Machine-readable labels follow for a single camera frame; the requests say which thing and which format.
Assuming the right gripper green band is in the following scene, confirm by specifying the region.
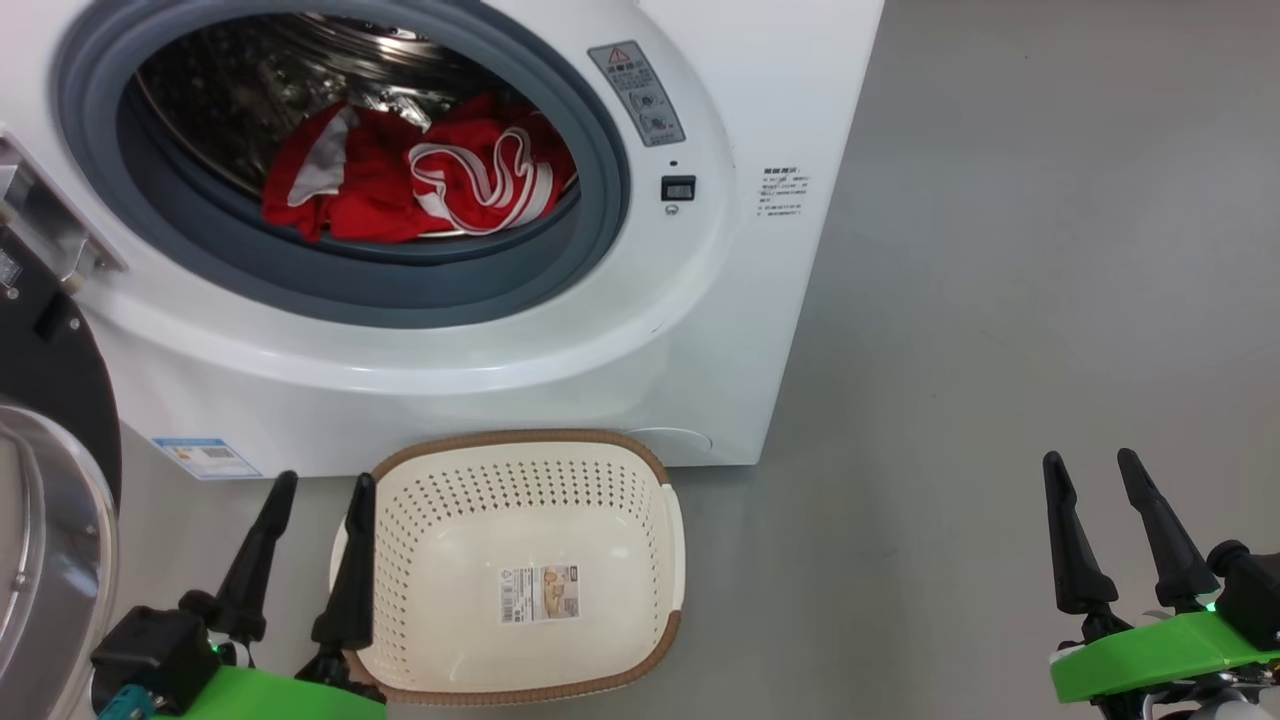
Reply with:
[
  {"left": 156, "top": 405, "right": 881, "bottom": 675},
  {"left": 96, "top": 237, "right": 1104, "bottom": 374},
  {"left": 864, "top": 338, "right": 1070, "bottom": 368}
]
[{"left": 1043, "top": 448, "right": 1280, "bottom": 706}]

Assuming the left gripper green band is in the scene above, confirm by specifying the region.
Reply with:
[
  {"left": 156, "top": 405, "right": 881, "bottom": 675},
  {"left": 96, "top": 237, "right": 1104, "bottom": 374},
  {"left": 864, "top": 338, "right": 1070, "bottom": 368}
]
[{"left": 160, "top": 471, "right": 389, "bottom": 720}]

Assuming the round glass washing machine door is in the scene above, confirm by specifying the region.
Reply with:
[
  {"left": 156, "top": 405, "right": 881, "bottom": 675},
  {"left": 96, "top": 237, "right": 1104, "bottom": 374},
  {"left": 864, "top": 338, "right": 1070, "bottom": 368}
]
[{"left": 0, "top": 128, "right": 126, "bottom": 720}]

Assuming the red garment wide white panel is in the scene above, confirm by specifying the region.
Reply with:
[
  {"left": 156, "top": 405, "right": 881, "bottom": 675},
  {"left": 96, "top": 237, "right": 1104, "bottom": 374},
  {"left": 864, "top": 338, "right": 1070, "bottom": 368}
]
[{"left": 262, "top": 100, "right": 441, "bottom": 244}]

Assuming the cream laundry basket brown rim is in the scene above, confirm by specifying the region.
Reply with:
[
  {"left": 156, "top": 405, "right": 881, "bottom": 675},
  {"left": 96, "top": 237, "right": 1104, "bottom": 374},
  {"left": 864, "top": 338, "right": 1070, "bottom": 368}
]
[{"left": 330, "top": 430, "right": 687, "bottom": 707}]

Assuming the paper basket label sticker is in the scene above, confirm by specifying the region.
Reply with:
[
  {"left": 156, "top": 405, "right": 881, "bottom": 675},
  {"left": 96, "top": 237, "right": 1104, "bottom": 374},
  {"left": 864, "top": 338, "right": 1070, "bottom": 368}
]
[{"left": 500, "top": 565, "right": 581, "bottom": 625}]

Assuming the white front-load washing machine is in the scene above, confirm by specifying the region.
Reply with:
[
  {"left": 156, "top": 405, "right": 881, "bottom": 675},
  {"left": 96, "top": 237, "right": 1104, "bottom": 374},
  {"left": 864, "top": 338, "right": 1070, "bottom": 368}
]
[{"left": 0, "top": 0, "right": 886, "bottom": 479}]

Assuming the blue energy label sticker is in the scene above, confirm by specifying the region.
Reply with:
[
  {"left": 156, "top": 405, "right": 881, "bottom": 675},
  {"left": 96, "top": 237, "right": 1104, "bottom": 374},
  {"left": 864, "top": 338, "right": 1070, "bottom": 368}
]
[{"left": 152, "top": 437, "right": 263, "bottom": 481}]

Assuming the round white filter cover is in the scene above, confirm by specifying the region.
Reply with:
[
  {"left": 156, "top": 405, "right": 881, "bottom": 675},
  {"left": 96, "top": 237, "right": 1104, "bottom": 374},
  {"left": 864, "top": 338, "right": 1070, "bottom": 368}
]
[{"left": 625, "top": 428, "right": 713, "bottom": 467}]

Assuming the steel washer drum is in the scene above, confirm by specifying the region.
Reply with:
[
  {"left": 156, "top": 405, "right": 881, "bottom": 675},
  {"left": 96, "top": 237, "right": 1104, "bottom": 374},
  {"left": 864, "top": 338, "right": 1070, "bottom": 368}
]
[{"left": 135, "top": 10, "right": 531, "bottom": 201}]

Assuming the grey warning sticker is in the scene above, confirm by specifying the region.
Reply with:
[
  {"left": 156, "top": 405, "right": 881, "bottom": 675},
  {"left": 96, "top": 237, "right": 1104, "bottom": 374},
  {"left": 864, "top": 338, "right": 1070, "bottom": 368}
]
[{"left": 588, "top": 42, "right": 687, "bottom": 148}]

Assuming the teal cable connector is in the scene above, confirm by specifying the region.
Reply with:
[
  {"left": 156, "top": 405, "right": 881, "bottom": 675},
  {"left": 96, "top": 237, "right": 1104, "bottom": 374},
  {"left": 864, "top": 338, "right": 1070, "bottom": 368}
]
[{"left": 98, "top": 685, "right": 156, "bottom": 720}]

